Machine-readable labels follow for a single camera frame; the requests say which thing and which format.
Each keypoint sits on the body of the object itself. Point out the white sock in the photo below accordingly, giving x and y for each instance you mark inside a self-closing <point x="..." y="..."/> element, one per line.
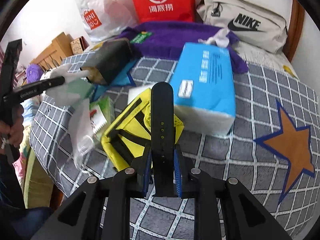
<point x="220" y="39"/>

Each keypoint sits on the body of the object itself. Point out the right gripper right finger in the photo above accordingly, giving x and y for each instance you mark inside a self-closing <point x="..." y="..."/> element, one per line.
<point x="224" y="209"/>

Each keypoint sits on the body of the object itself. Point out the purple plush toy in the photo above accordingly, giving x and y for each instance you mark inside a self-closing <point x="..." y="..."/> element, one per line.
<point x="34" y="73"/>

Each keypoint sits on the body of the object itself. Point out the white Miniso plastic bag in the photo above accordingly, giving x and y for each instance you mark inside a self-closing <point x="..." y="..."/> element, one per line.
<point x="103" y="19"/>

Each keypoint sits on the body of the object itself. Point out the translucent zip pouch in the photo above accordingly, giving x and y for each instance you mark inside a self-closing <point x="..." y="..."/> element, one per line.
<point x="81" y="133"/>

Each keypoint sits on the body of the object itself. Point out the blue tissue pack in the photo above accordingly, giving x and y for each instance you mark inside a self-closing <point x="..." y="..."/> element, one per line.
<point x="204" y="96"/>

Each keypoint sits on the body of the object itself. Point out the dark green tea tin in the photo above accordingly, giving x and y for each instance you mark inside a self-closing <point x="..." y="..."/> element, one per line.
<point x="108" y="61"/>

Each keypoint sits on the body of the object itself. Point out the grey checked blanket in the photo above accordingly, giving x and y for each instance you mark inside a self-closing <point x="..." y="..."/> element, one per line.
<point x="235" y="155"/>

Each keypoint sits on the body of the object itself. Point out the beige Nike bag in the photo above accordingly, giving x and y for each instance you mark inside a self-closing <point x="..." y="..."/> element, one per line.
<point x="251" y="23"/>

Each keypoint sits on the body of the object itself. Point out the fruit print wet wipe packet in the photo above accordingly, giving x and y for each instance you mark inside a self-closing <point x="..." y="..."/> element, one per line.
<point x="98" y="120"/>

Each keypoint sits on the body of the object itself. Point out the patterned gift box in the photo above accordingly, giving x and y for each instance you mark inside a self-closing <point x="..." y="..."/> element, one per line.
<point x="79" y="45"/>

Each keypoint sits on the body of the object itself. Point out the wooden bed headboard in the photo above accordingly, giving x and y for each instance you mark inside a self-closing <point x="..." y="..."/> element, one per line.
<point x="53" y="55"/>

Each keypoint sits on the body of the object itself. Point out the white foam sponge block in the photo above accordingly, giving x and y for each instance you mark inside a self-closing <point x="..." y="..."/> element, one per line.
<point x="134" y="92"/>

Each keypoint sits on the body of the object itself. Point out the purple towel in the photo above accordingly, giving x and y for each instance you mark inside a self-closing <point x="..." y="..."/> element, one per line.
<point x="168" y="31"/>

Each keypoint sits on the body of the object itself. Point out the person's left forearm sleeve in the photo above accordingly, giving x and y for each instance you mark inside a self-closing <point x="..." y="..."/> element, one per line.
<point x="17" y="221"/>

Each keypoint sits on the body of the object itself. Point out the red Haidilao paper bag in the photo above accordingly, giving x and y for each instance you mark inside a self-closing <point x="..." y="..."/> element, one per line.
<point x="162" y="1"/>

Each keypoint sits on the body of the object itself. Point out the brown wooden door frame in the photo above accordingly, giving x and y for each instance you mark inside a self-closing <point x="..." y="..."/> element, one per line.
<point x="295" y="30"/>

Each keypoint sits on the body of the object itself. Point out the white glove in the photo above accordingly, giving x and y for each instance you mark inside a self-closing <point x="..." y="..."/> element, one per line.
<point x="74" y="89"/>

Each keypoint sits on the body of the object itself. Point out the person's left hand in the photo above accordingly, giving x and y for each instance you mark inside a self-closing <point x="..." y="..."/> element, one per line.
<point x="16" y="130"/>

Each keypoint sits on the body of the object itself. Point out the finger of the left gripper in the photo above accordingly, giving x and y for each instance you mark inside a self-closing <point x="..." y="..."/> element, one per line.
<point x="30" y="90"/>

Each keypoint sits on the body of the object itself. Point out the yellow black mesh pouch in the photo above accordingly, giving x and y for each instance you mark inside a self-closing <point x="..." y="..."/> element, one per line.
<point x="148" y="119"/>

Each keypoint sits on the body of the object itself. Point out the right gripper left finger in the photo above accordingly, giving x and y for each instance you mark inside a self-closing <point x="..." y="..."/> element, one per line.
<point x="100" y="209"/>

